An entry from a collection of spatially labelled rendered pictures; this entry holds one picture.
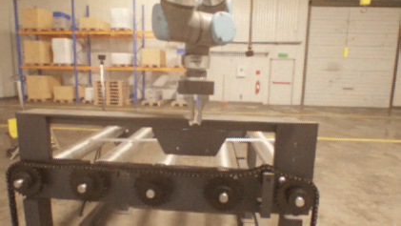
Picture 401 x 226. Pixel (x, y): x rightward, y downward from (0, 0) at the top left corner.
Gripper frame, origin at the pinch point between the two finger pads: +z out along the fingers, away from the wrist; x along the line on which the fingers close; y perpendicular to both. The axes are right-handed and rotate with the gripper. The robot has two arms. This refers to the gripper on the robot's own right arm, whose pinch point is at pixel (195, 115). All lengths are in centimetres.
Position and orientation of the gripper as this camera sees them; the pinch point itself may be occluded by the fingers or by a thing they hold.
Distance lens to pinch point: 75.3
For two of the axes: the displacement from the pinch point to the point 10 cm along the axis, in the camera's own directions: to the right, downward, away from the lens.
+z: -0.2, 9.9, 1.3
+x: 10.0, 0.3, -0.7
